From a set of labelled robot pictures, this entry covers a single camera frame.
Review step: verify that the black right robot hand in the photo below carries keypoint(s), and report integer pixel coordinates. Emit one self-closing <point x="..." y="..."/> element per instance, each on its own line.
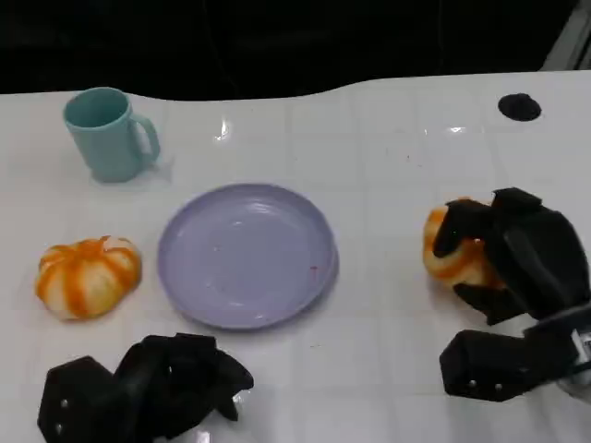
<point x="535" y="258"/>

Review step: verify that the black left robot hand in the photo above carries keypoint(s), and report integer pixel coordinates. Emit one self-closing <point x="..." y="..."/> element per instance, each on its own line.
<point x="175" y="383"/>

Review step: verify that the orange striped toy bread roll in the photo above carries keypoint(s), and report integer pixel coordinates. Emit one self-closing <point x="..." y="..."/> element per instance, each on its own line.
<point x="448" y="270"/>

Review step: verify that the round orange white bread roll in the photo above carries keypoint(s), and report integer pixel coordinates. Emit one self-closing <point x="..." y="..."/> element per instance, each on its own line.
<point x="88" y="281"/>

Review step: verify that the lilac plate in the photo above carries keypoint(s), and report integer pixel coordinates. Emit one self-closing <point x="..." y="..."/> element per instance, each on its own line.
<point x="244" y="258"/>

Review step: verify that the black table grommet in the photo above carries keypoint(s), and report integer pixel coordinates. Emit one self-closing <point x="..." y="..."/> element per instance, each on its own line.
<point x="519" y="107"/>

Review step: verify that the pale green mug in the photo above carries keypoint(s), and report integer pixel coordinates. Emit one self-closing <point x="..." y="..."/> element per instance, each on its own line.
<point x="101" y="147"/>

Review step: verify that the black curtain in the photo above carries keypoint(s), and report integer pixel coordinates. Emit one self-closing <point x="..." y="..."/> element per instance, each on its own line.
<point x="277" y="41"/>

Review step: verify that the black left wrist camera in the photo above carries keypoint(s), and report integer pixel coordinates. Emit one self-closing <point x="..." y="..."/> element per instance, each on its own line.
<point x="74" y="397"/>

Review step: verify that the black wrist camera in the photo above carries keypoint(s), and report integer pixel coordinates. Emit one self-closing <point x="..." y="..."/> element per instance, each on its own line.
<point x="498" y="364"/>
<point x="74" y="397"/>

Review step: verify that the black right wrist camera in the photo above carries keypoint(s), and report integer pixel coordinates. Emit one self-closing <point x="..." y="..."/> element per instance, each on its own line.
<point x="498" y="364"/>

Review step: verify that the grey white frame bar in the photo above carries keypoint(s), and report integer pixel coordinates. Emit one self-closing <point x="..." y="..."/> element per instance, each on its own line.
<point x="570" y="34"/>

